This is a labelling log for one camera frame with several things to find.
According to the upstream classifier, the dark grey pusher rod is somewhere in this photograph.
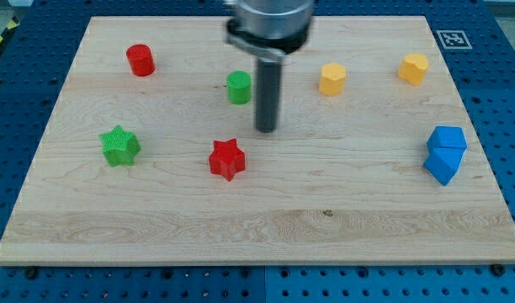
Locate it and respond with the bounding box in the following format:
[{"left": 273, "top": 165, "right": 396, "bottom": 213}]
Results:
[{"left": 255, "top": 58, "right": 282, "bottom": 133}]

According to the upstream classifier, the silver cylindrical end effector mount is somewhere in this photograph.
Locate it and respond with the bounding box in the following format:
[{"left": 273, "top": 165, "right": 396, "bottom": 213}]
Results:
[{"left": 223, "top": 0, "right": 314, "bottom": 62}]

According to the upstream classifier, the red star block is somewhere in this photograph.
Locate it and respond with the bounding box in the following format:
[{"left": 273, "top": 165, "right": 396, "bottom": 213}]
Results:
[{"left": 209, "top": 138, "right": 246, "bottom": 182}]

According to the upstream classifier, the green star block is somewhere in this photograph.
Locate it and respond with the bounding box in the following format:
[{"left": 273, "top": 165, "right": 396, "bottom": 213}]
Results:
[{"left": 99, "top": 125, "right": 141, "bottom": 167}]

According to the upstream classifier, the green cylinder block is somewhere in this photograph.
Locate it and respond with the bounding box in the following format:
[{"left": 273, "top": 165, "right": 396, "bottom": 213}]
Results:
[{"left": 226, "top": 71, "right": 252, "bottom": 104}]

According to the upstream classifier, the yellow hexagon block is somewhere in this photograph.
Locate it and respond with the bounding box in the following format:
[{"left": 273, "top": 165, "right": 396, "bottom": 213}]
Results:
[{"left": 318, "top": 62, "right": 347, "bottom": 96}]

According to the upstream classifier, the red cylinder block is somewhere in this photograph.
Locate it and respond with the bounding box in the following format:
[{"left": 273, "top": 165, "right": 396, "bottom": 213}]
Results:
[{"left": 126, "top": 44, "right": 156, "bottom": 77}]

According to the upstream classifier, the wooden board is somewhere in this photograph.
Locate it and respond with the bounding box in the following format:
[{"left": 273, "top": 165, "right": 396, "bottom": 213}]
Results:
[{"left": 0, "top": 16, "right": 515, "bottom": 267}]

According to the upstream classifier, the yellow heart block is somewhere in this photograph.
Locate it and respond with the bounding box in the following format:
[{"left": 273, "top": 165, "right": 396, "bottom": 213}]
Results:
[{"left": 397, "top": 53, "right": 429, "bottom": 86}]

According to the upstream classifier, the white fiducial marker tag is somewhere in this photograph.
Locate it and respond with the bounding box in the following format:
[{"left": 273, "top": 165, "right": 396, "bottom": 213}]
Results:
[{"left": 436, "top": 29, "right": 472, "bottom": 50}]

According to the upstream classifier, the blue pentagon block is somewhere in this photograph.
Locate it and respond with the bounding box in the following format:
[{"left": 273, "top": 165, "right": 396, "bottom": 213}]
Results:
[{"left": 427, "top": 125, "right": 467, "bottom": 151}]

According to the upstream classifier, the blue cube block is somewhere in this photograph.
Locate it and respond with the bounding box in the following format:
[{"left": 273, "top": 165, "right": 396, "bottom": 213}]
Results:
[{"left": 423, "top": 148, "right": 465, "bottom": 186}]

